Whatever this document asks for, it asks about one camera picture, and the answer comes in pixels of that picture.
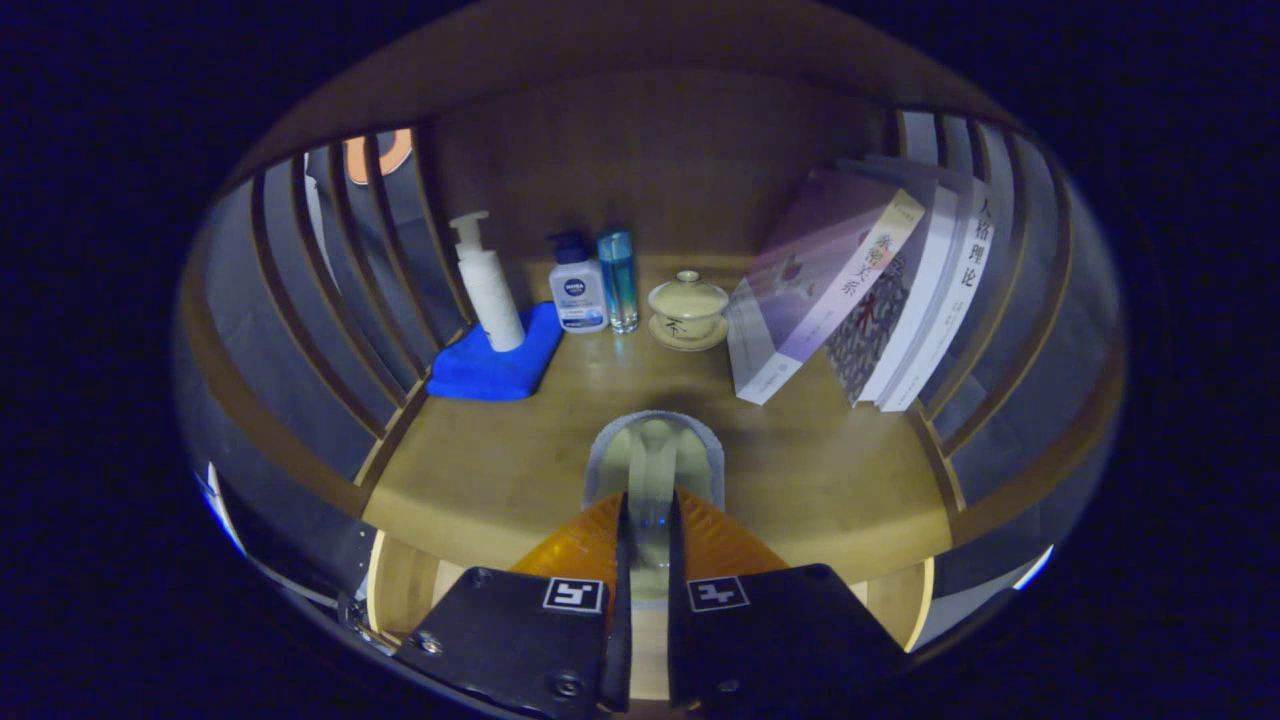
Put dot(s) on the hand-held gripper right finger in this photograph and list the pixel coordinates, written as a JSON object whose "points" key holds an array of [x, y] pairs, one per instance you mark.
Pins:
{"points": [[678, 620]]}

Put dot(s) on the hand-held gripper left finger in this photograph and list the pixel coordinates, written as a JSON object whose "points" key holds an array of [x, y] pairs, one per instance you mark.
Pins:
{"points": [[620, 620]]}

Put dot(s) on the wooden countertop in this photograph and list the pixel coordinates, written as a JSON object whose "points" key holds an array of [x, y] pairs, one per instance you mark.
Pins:
{"points": [[480, 470]]}

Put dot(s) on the wooden cabinet with slatted sides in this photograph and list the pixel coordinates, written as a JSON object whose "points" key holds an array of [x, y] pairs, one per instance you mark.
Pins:
{"points": [[650, 150]]}

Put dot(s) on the blue cloth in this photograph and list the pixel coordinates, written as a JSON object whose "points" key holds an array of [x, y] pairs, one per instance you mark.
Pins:
{"points": [[490, 375]]}

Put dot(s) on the cream lidded teacup with saucer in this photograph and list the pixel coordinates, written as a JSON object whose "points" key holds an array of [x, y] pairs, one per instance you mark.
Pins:
{"points": [[688, 305]]}

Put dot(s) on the white lotion bottle blue cap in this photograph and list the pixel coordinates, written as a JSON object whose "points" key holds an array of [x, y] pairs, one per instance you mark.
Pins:
{"points": [[577, 295]]}

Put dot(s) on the teal blue bottle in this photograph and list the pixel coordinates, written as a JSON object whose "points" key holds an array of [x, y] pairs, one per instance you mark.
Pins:
{"points": [[619, 285]]}

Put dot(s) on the dark patterned book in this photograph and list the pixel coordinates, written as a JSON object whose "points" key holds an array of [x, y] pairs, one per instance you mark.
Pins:
{"points": [[865, 340]]}

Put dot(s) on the white pump bottle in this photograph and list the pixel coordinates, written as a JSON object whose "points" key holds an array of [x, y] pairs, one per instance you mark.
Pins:
{"points": [[495, 300]]}

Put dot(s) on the purple white leaning book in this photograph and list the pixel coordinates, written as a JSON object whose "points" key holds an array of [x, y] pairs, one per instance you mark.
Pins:
{"points": [[800, 290]]}

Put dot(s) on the white book with black characters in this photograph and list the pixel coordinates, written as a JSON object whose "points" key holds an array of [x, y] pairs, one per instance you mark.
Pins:
{"points": [[965, 280]]}

